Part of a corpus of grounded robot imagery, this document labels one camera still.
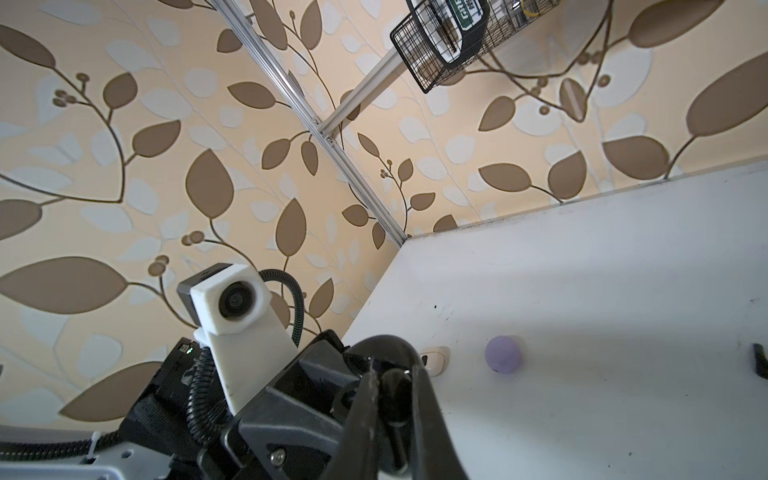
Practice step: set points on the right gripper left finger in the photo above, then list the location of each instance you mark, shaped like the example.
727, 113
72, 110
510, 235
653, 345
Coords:
357, 454

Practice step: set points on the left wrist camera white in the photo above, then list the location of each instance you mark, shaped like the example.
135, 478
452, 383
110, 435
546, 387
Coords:
230, 304

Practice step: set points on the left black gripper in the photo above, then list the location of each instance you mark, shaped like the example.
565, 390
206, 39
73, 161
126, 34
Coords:
293, 427

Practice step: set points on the back wire basket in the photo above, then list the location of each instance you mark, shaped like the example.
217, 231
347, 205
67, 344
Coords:
437, 39

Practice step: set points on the black round charging case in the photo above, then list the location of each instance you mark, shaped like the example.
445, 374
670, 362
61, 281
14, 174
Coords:
391, 360

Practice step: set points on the purple round charging case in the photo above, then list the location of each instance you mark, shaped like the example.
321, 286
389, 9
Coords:
503, 355

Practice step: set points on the black earbud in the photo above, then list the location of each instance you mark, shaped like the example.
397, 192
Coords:
395, 396
760, 360

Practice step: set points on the white earbud charging case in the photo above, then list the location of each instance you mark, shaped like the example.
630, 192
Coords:
435, 359

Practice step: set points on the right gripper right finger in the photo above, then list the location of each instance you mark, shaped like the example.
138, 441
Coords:
432, 452

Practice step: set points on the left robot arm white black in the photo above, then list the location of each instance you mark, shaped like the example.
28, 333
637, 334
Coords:
174, 415

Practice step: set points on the black socket set holder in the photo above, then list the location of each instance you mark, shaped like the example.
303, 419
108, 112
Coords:
464, 24

